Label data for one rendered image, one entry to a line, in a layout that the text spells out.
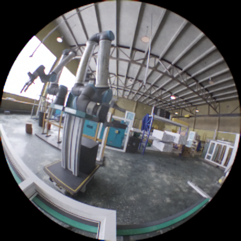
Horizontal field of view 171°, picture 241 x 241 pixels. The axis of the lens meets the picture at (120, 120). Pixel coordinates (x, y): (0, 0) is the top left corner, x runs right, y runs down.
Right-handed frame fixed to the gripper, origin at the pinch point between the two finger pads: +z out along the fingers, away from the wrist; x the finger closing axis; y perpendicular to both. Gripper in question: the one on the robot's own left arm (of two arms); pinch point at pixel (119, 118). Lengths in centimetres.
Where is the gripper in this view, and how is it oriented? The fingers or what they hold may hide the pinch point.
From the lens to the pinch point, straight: 53.5
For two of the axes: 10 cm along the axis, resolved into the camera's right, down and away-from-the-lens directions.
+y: -1.2, 4.8, -8.7
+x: 3.4, -8.0, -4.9
